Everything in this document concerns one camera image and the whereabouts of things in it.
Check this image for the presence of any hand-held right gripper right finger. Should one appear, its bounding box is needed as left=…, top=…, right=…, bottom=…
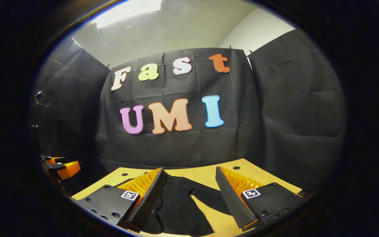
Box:
left=215, top=166, right=310, bottom=231

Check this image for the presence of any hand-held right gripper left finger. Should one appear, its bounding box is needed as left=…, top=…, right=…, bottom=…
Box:
left=73, top=167, right=164, bottom=232

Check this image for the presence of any black buttoned shirt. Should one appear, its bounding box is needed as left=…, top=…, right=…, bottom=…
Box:
left=120, top=171, right=233, bottom=237

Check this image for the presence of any black backdrop cloth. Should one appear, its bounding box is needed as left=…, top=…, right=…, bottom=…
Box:
left=32, top=28, right=346, bottom=195

